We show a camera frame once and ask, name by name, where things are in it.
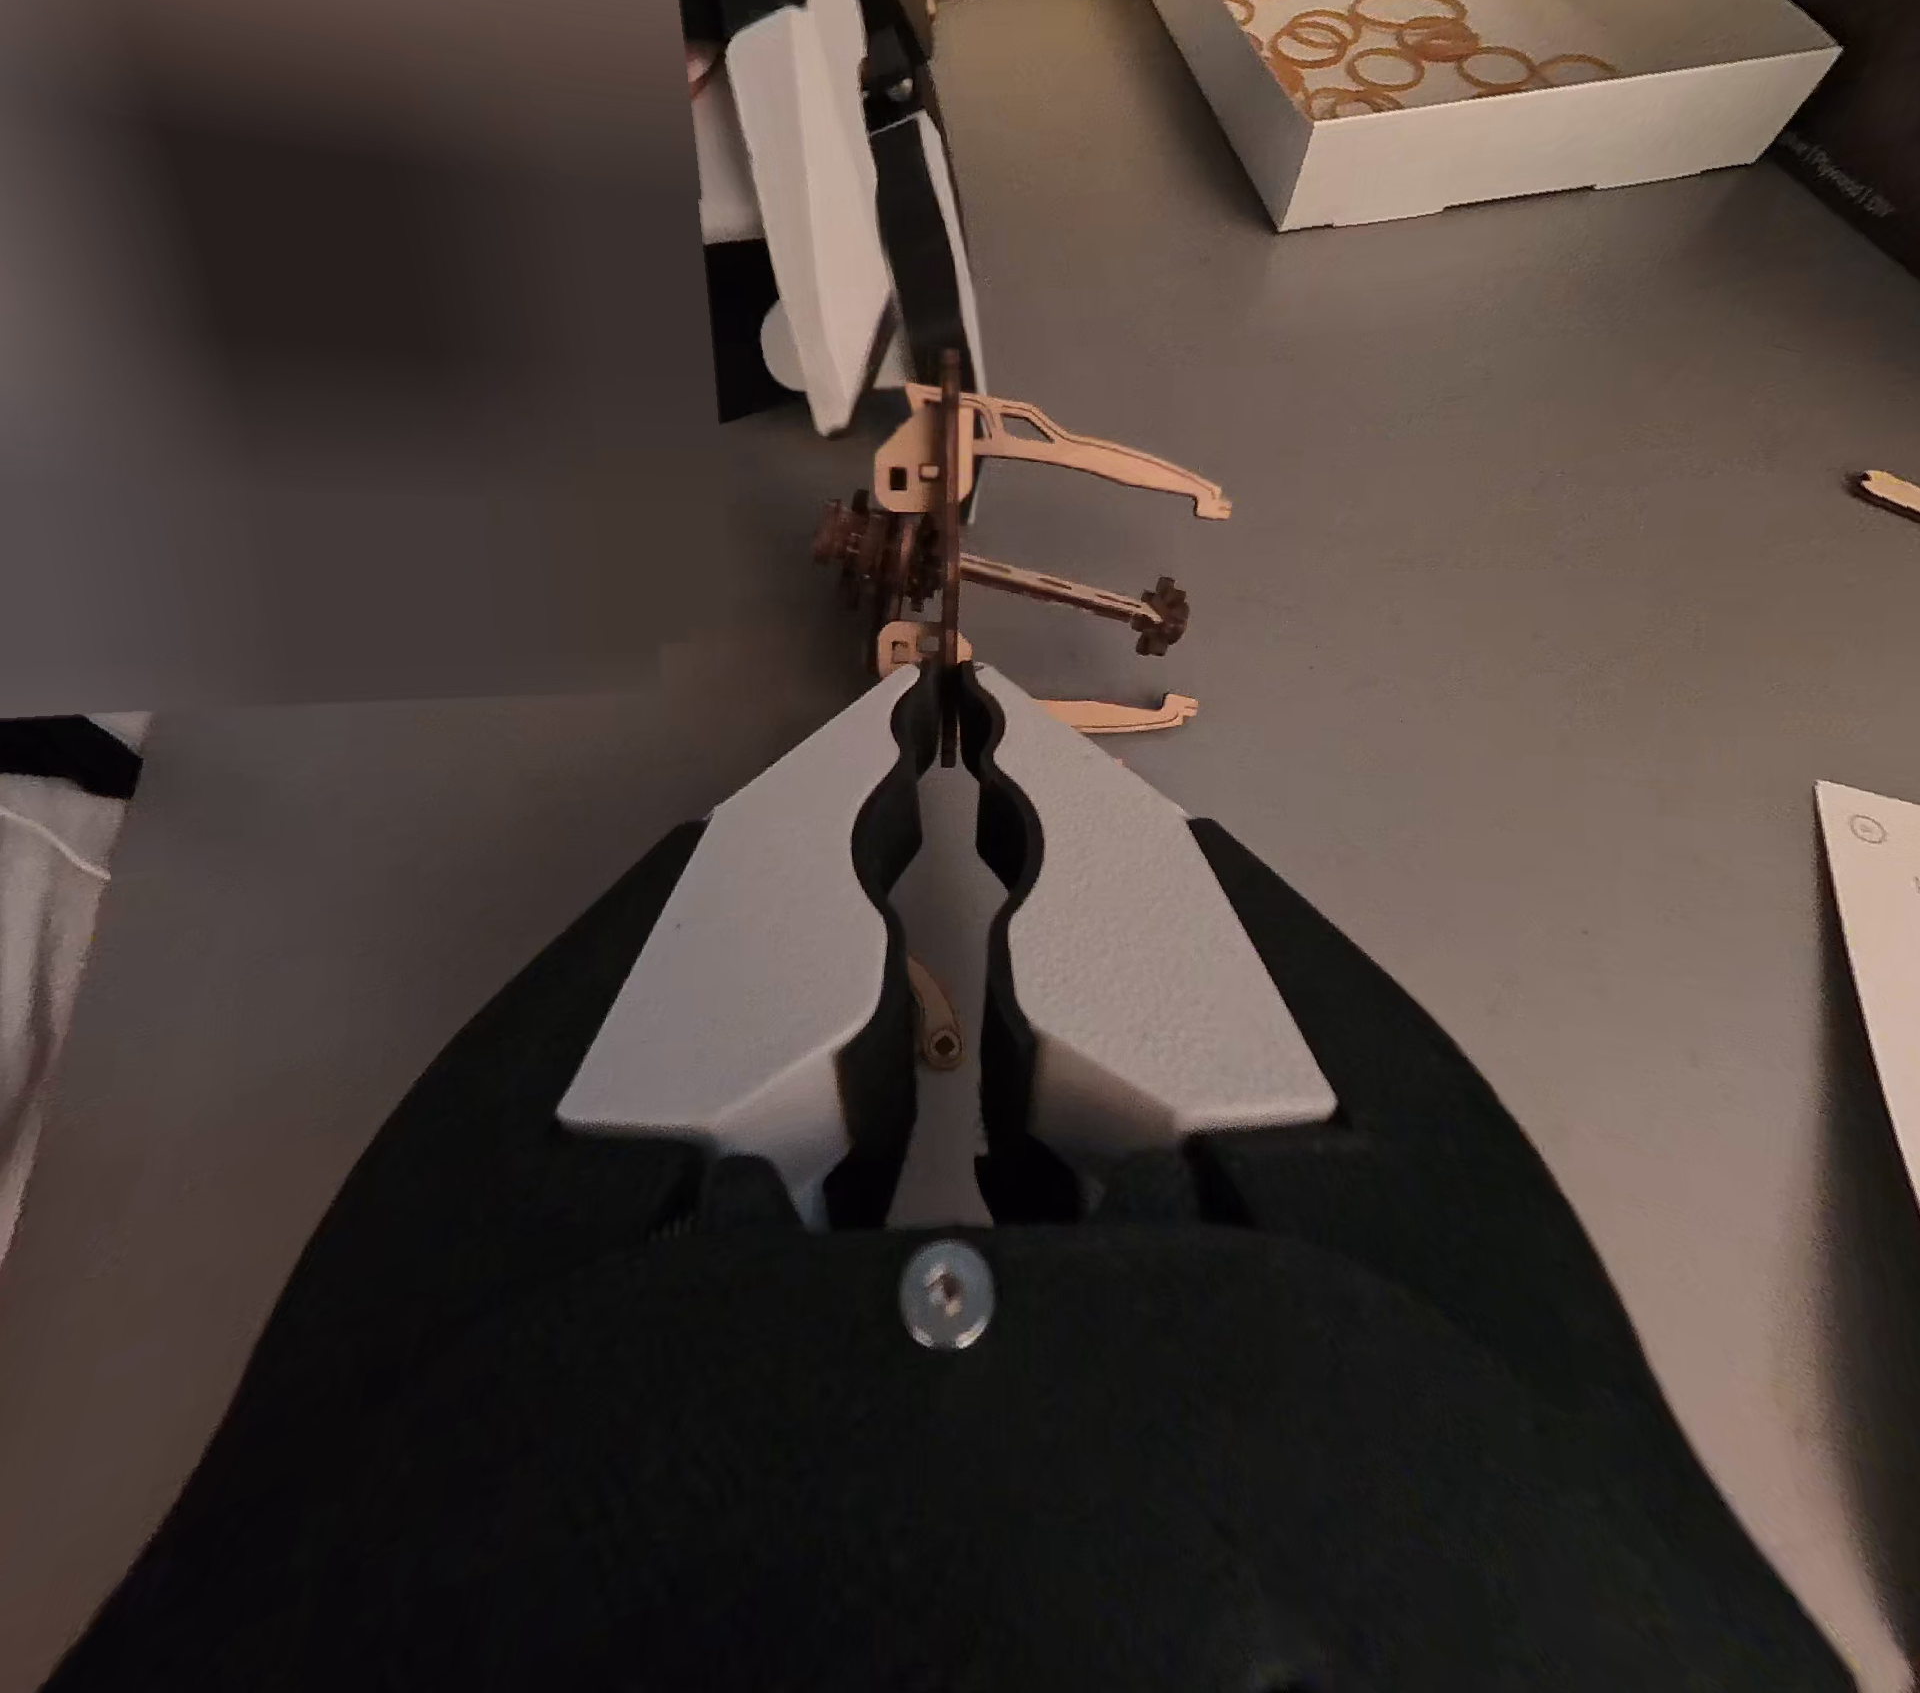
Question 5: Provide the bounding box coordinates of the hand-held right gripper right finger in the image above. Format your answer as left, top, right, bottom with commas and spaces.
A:
981, 671, 1337, 1177

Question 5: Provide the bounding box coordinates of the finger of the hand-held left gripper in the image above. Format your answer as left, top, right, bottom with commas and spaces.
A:
868, 115, 995, 525
725, 0, 905, 439

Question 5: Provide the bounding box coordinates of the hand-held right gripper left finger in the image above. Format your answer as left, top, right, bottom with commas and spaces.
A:
555, 665, 916, 1217

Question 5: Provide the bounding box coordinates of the wooden crossbow model assembly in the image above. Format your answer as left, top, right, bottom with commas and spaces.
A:
810, 375, 1235, 738

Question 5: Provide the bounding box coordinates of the dark wooden model part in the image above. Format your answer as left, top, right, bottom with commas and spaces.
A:
936, 353, 970, 772

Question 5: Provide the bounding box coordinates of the round wooden disc part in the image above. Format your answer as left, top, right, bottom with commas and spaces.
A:
909, 955, 968, 1073

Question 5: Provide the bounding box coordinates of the pile of rubber bands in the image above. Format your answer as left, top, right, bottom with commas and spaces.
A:
1214, 0, 1622, 125

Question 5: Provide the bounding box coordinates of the white cardboard box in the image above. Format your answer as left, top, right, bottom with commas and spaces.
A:
1138, 0, 1843, 233

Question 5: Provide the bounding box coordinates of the illustrated instruction booklet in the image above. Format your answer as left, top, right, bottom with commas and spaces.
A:
1814, 783, 1920, 1220

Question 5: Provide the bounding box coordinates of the black cardboard box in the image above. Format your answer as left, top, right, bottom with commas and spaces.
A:
1769, 0, 1920, 278

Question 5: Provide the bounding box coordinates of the thin white cord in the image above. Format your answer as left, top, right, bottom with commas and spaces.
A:
0, 807, 116, 889

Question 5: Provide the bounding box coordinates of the black lanyard strap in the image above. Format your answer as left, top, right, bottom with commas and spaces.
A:
0, 718, 145, 805

